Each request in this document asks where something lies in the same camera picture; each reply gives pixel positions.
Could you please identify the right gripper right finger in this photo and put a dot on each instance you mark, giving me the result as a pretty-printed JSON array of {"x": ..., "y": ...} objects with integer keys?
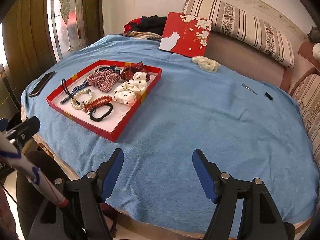
[{"x": 222, "y": 189}]

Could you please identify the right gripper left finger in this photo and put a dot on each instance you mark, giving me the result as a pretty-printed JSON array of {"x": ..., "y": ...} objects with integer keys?
[{"x": 95, "y": 188}]

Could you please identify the white cherry print scrunchie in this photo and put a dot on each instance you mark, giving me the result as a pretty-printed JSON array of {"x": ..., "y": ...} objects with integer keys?
[{"x": 128, "y": 92}]

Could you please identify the red plaid scrunchie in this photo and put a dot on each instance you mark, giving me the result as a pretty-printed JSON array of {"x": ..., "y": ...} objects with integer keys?
[{"x": 103, "y": 80}]

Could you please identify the red white-dotted scrunchie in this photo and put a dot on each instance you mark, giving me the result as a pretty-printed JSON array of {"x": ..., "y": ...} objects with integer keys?
[{"x": 129, "y": 71}]

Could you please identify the black smartphone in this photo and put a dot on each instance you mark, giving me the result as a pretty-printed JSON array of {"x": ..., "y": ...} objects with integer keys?
[{"x": 40, "y": 85}]

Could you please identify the red open gift box tray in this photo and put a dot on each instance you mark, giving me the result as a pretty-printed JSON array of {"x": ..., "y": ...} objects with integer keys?
[{"x": 86, "y": 98}]

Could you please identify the silver metal hair clip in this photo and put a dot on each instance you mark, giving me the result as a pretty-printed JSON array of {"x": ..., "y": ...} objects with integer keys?
[{"x": 248, "y": 88}]

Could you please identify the cream dotted scrunchie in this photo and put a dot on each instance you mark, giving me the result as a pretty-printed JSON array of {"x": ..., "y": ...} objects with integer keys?
[{"x": 206, "y": 63}]

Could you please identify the striped floral cushion right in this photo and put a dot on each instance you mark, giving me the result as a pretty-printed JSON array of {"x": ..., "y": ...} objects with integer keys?
[{"x": 307, "y": 94}]

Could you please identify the brown sofa backrest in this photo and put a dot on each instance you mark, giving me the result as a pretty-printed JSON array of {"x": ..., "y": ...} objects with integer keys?
[{"x": 246, "y": 60}]

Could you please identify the stained glass door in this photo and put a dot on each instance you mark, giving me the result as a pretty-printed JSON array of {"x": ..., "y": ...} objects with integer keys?
[{"x": 66, "y": 27}]

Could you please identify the red floral box lid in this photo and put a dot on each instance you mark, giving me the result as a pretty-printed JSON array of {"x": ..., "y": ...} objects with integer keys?
[{"x": 186, "y": 35}]

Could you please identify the striped floral bolster left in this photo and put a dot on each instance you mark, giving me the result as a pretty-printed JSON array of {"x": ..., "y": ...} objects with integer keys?
[{"x": 245, "y": 27}]

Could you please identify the pile of dark clothes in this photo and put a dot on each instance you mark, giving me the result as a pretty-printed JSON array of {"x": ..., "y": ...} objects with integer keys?
[{"x": 153, "y": 24}]

